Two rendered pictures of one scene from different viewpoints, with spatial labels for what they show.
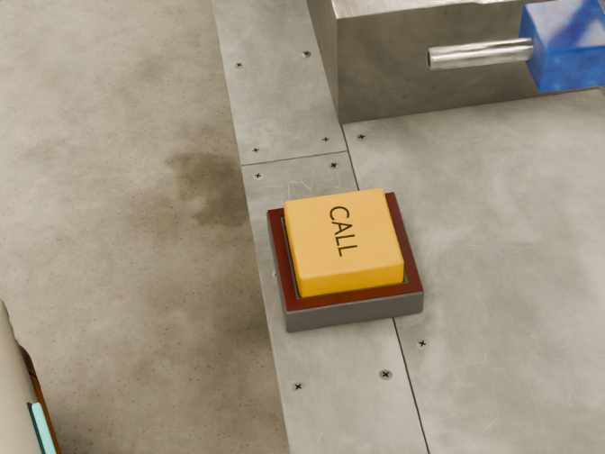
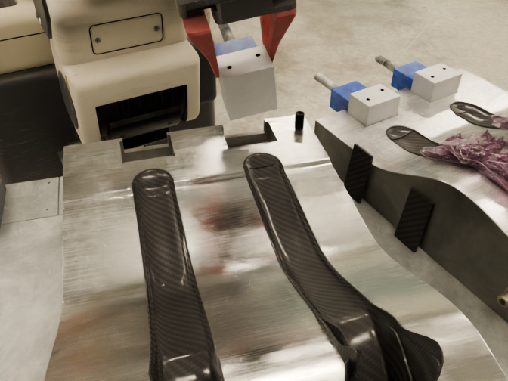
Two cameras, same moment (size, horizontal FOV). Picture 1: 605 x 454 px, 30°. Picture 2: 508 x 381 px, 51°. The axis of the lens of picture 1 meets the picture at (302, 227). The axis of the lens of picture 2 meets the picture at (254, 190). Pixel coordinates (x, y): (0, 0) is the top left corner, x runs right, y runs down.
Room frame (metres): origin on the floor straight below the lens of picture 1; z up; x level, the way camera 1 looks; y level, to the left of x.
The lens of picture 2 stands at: (0.69, -0.50, 1.21)
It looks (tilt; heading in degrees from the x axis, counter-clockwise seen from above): 40 degrees down; 82
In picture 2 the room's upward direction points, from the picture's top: straight up
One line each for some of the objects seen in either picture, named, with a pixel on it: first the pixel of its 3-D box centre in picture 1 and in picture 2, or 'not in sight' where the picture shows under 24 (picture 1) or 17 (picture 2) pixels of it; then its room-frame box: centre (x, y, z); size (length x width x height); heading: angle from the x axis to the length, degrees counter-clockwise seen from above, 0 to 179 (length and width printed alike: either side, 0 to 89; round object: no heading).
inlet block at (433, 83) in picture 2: not in sight; (408, 75); (0.99, 0.13, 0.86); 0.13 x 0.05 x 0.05; 114
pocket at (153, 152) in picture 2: not in sight; (148, 161); (0.64, -0.04, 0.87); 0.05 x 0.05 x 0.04; 7
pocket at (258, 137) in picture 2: not in sight; (248, 147); (0.75, -0.03, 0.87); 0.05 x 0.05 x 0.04; 7
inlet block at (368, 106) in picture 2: not in sight; (347, 97); (0.89, 0.09, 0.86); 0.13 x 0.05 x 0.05; 114
